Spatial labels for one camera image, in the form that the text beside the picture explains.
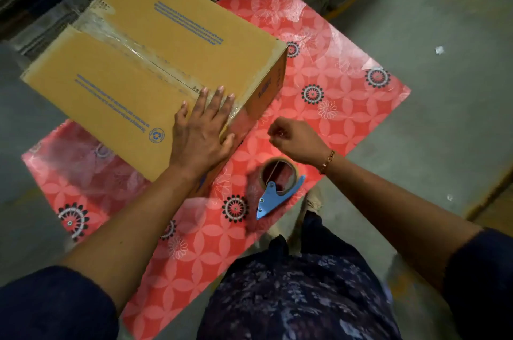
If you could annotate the person's right hand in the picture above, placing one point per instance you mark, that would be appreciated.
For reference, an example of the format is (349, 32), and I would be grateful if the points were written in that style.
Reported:
(298, 141)

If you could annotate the person's left hand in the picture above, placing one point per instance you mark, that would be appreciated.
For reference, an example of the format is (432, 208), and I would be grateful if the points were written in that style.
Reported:
(196, 139)

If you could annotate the person's right fingers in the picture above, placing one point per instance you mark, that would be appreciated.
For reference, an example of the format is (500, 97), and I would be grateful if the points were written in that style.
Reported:
(277, 133)

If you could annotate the person's left middle finger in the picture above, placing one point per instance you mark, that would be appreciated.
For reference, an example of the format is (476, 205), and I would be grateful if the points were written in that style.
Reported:
(215, 101)

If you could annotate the person's left thumb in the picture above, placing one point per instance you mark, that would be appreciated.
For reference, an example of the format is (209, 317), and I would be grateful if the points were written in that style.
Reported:
(227, 144)

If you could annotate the person's left little finger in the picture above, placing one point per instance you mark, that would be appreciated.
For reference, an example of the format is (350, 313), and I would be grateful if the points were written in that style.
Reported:
(181, 113)

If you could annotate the brown cardboard box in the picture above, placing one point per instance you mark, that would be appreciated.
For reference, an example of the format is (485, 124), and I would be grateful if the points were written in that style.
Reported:
(140, 55)

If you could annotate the person's right forearm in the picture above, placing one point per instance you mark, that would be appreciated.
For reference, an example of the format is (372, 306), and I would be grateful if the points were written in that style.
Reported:
(392, 211)

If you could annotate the person's left forearm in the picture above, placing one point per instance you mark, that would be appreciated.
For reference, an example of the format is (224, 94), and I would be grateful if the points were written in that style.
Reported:
(132, 231)

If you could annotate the brown packing tape roll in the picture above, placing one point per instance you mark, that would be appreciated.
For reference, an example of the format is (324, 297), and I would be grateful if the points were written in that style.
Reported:
(267, 175)

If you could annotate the blue tape cutter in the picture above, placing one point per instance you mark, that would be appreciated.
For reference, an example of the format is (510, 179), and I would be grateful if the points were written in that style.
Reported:
(271, 197)

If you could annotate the red floral table cover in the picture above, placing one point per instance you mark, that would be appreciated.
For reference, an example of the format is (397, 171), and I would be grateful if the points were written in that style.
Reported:
(328, 83)

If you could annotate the beige shoe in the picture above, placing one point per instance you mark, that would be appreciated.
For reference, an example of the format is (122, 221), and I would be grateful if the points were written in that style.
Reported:
(313, 200)

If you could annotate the dark blue floral garment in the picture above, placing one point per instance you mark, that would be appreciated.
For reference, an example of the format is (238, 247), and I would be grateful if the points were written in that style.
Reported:
(296, 295)

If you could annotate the white paper scrap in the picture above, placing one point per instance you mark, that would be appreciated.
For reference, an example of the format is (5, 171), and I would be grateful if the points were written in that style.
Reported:
(439, 50)

